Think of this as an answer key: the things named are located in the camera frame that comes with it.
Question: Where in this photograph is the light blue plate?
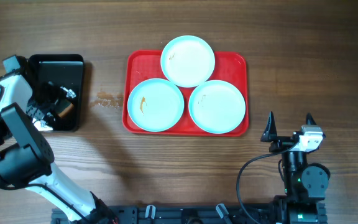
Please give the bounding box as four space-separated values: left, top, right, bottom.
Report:
188 80 246 134
160 35 216 88
127 78 185 133

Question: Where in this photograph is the black rectangular water tray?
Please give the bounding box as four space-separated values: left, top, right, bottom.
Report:
23 54 85 132

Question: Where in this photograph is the green and orange sponge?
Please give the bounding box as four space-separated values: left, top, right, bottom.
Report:
55 99 74 119

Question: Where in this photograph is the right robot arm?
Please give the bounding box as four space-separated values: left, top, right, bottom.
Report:
260 113 331 224

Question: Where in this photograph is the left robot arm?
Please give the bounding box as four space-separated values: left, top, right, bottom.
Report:
0 54 119 223

